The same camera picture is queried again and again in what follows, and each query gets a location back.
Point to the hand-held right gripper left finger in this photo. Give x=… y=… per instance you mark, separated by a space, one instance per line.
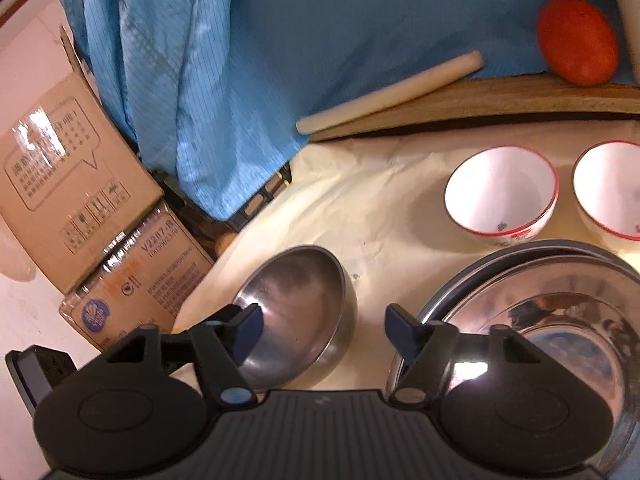
x=250 y=324

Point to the stainless steel bowl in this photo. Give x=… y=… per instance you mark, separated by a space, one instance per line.
x=300 y=305

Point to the cream paper table cover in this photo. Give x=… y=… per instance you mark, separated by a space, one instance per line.
x=375 y=200

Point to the red tomato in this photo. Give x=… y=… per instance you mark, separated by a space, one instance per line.
x=577 y=40

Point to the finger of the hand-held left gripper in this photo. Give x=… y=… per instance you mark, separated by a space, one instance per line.
x=42 y=375

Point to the wooden shelf board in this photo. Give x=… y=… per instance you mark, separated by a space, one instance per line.
x=500 y=105

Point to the white bowl with red label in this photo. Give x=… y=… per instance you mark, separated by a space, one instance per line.
x=500 y=195

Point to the cardboard box with red panel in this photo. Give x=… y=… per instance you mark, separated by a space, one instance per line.
x=65 y=185

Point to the white red-rimmed bowl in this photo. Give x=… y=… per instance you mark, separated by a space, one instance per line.
x=610 y=190

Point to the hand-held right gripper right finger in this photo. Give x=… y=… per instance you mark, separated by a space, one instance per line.
x=401 y=329

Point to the blue striped garment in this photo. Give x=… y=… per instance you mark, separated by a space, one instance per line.
x=300 y=35

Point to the black plastic crate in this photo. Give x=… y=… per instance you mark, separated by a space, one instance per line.
x=190 y=205

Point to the large stainless steel plate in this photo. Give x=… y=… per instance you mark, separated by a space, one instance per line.
x=434 y=291

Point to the cream rolling pin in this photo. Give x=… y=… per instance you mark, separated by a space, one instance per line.
x=390 y=92

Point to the large printed cardboard box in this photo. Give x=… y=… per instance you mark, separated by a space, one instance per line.
x=150 y=270

